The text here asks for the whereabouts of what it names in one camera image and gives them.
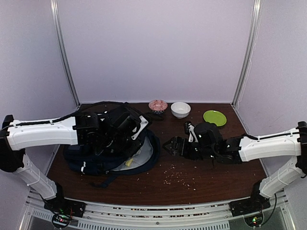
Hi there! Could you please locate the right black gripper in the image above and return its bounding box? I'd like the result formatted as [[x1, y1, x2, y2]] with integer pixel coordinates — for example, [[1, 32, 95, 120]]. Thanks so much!
[[163, 137, 217, 161]]

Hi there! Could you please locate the navy blue student backpack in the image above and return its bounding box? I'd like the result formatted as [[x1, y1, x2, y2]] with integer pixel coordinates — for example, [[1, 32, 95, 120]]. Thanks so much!
[[63, 103, 166, 188]]

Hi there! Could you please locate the yellow highlighter marker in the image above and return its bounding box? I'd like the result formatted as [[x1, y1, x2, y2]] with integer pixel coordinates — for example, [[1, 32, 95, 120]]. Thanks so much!
[[125, 159, 133, 167]]

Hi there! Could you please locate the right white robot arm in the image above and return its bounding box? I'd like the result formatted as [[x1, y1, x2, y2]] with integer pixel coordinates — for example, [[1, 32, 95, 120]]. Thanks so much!
[[163, 121, 307, 212]]

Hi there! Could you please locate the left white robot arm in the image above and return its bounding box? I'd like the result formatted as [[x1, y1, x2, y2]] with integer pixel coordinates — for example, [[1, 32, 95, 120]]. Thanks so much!
[[0, 103, 150, 213]]

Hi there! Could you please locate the white ceramic bowl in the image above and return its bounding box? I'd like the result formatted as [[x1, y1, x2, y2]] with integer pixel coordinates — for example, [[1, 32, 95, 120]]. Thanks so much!
[[171, 102, 191, 119]]

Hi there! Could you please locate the red patterned small bowl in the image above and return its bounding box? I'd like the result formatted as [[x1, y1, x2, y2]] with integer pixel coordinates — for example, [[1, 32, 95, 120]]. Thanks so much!
[[148, 100, 168, 115]]

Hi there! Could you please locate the green plate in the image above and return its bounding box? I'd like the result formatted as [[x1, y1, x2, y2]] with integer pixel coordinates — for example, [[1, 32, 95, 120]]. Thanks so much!
[[203, 110, 227, 127]]

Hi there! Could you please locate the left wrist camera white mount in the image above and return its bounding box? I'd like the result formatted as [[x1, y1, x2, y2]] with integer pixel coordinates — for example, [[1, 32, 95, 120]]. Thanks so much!
[[131, 115, 149, 140]]

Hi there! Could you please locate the front aluminium rail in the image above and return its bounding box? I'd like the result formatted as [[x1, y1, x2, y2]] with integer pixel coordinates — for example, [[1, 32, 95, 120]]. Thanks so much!
[[23, 189, 295, 230]]

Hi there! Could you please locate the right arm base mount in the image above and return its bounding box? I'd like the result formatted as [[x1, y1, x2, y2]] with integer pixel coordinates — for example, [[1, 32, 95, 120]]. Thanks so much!
[[229, 197, 271, 228]]

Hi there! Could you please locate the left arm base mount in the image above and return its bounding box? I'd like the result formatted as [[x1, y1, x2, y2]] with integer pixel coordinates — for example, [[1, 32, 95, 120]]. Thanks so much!
[[43, 199, 86, 230]]

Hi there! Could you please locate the left aluminium frame post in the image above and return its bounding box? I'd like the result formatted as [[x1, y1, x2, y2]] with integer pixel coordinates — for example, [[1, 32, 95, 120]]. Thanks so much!
[[50, 0, 80, 107]]

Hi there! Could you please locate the aluminium frame post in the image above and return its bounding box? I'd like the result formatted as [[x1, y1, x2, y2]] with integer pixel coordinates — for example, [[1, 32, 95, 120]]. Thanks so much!
[[50, 0, 80, 107], [232, 0, 262, 108]]

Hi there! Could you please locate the right aluminium frame post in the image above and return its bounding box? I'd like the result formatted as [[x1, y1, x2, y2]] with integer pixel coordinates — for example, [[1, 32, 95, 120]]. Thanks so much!
[[232, 0, 262, 108]]

